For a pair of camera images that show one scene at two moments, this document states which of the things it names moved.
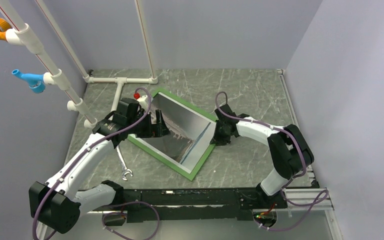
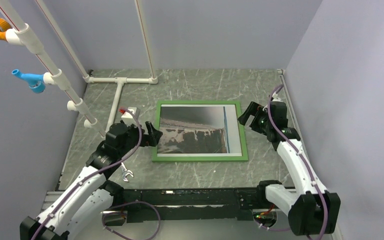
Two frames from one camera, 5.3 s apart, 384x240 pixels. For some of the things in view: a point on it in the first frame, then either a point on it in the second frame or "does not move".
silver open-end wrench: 124,170 does not move
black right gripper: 217,140 -> 256,110
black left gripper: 160,130 -> 152,138
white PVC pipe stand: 21,34 does not move
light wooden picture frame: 140,144 -> 244,157
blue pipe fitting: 36,82 does not move
